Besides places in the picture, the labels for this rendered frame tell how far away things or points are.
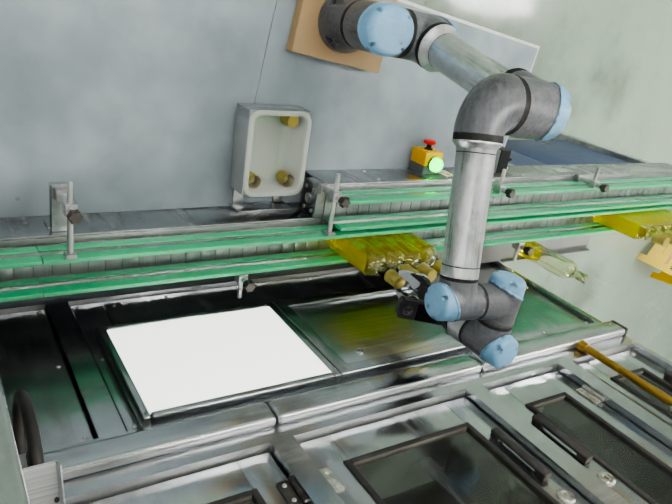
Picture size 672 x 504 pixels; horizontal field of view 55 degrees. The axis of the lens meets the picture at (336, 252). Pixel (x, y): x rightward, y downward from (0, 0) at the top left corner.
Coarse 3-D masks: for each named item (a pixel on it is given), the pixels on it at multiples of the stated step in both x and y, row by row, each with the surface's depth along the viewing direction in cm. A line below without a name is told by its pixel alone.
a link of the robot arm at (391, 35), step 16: (368, 0) 153; (352, 16) 151; (368, 16) 145; (384, 16) 145; (400, 16) 146; (352, 32) 151; (368, 32) 146; (384, 32) 146; (400, 32) 148; (416, 32) 151; (368, 48) 150; (384, 48) 148; (400, 48) 149
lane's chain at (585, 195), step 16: (576, 192) 231; (592, 192) 237; (608, 192) 242; (624, 192) 248; (640, 192) 253; (656, 192) 260; (336, 208) 177; (352, 208) 180; (368, 208) 183; (384, 208) 186; (400, 208) 189; (416, 208) 193; (432, 208) 196; (448, 208) 200
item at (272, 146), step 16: (256, 112) 157; (272, 112) 159; (288, 112) 161; (304, 112) 164; (256, 128) 166; (272, 128) 169; (288, 128) 171; (304, 128) 167; (256, 144) 168; (272, 144) 171; (288, 144) 173; (304, 144) 168; (256, 160) 170; (272, 160) 173; (288, 160) 175; (304, 160) 169; (272, 176) 175; (256, 192) 166; (272, 192) 168; (288, 192) 171
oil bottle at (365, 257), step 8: (336, 240) 176; (344, 240) 173; (352, 240) 172; (360, 240) 173; (336, 248) 176; (344, 248) 173; (352, 248) 170; (360, 248) 168; (368, 248) 168; (344, 256) 173; (352, 256) 170; (360, 256) 167; (368, 256) 164; (376, 256) 165; (384, 256) 166; (352, 264) 171; (360, 264) 167; (368, 264) 164; (376, 264) 164; (368, 272) 165; (376, 272) 164
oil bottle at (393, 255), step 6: (366, 240) 174; (372, 240) 174; (378, 240) 175; (384, 240) 175; (378, 246) 171; (384, 246) 171; (390, 246) 172; (384, 252) 168; (390, 252) 168; (396, 252) 169; (390, 258) 167; (396, 258) 167; (402, 258) 168; (390, 264) 167
